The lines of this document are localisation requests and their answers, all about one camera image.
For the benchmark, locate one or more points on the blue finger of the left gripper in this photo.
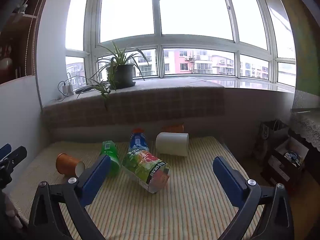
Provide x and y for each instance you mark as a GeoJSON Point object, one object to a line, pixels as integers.
{"type": "Point", "coordinates": [8, 164]}
{"type": "Point", "coordinates": [4, 151]}

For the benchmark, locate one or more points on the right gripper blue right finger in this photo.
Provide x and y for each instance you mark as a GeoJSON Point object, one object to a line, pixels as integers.
{"type": "Point", "coordinates": [276, 220]}

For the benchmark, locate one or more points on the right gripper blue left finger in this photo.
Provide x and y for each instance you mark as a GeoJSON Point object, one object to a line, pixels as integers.
{"type": "Point", "coordinates": [46, 220]}

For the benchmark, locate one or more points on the orange patterned paper cup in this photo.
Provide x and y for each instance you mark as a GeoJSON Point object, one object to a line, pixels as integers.
{"type": "Point", "coordinates": [69, 166]}

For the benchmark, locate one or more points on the white paper cup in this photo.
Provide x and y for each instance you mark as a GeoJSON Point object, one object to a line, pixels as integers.
{"type": "Point", "coordinates": [172, 143]}

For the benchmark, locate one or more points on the open cardboard box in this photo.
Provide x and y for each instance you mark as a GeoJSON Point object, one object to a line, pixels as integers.
{"type": "Point", "coordinates": [284, 163]}

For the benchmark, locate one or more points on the striped tablecloth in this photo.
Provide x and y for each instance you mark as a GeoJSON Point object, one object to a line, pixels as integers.
{"type": "Point", "coordinates": [192, 205]}

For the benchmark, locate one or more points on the white power strip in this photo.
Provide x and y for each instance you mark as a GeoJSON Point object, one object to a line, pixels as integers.
{"type": "Point", "coordinates": [67, 90]}

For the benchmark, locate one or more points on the dark paper bag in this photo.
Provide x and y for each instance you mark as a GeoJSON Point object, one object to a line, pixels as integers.
{"type": "Point", "coordinates": [270, 135]}

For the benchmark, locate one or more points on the green tea bottle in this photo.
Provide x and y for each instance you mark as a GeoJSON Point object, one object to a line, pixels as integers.
{"type": "Point", "coordinates": [109, 148]}

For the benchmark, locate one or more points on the lace-covered side table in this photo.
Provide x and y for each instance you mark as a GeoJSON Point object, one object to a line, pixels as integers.
{"type": "Point", "coordinates": [304, 117]}

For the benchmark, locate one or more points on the colourful fruit juice carton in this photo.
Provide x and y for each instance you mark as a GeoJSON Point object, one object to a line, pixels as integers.
{"type": "Point", "coordinates": [150, 172]}

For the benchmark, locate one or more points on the blue labelled drink bottle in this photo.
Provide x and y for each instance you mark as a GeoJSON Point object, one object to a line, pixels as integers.
{"type": "Point", "coordinates": [138, 140]}

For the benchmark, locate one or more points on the potted spider plant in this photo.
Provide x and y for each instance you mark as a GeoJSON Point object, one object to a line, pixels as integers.
{"type": "Point", "coordinates": [116, 72]}

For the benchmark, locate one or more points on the wooden cabinet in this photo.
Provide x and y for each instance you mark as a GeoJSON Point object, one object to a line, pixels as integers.
{"type": "Point", "coordinates": [19, 34]}

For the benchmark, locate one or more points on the checked windowsill mat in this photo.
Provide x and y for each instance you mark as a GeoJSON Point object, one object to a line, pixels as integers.
{"type": "Point", "coordinates": [147, 101]}

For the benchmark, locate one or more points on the white window frame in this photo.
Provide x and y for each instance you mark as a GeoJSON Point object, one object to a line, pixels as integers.
{"type": "Point", "coordinates": [250, 42]}

